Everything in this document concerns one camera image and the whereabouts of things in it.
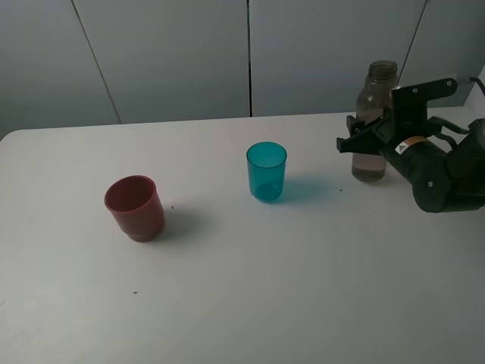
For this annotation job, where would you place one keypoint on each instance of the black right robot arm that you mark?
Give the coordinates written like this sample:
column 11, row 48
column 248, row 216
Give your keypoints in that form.
column 463, row 189

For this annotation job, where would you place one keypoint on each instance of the red plastic cup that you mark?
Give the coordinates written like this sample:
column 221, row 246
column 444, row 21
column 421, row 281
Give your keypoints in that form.
column 134, row 203

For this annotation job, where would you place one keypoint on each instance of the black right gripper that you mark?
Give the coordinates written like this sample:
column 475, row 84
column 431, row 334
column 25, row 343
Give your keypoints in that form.
column 406, row 148

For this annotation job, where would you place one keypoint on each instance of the smoky translucent plastic bottle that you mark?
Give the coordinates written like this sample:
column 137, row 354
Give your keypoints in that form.
column 372, row 100

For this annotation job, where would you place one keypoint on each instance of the teal translucent plastic cup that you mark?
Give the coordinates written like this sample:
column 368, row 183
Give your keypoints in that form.
column 266, row 162

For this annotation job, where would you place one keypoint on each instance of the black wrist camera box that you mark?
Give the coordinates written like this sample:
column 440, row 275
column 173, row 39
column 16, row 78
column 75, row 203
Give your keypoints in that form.
column 410, row 105

